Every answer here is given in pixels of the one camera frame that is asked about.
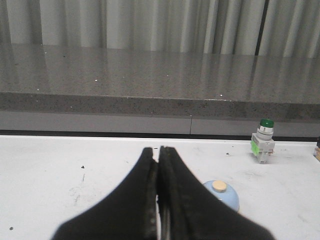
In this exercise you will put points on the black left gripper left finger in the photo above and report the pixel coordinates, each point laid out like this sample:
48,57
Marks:
127,213

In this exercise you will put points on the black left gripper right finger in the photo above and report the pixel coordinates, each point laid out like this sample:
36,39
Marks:
188,211

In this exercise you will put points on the blue dome call bell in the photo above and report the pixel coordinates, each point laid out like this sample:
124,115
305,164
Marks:
224,192

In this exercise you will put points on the green pushbutton switch module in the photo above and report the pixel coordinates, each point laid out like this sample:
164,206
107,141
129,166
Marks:
262,143

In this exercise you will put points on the black selector switch module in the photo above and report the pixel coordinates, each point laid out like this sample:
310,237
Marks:
316,153

